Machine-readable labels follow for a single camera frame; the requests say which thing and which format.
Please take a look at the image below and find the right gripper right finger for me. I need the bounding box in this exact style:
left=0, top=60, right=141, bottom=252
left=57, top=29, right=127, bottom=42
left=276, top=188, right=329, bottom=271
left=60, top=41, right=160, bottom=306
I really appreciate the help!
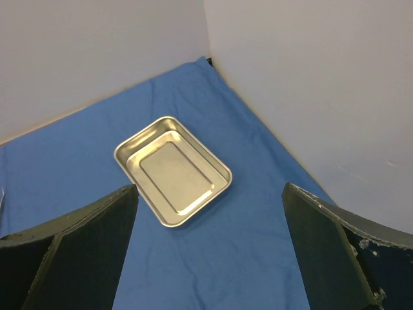
left=282, top=183, right=412, bottom=309

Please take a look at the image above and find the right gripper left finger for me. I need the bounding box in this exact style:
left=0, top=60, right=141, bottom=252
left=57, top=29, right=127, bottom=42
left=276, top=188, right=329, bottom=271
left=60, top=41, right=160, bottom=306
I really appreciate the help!
left=1, top=185, right=139, bottom=309

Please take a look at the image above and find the steel instrument tray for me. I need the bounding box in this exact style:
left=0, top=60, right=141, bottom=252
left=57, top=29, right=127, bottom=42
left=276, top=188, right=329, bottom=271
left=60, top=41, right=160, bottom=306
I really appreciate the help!
left=114, top=116, right=233, bottom=227

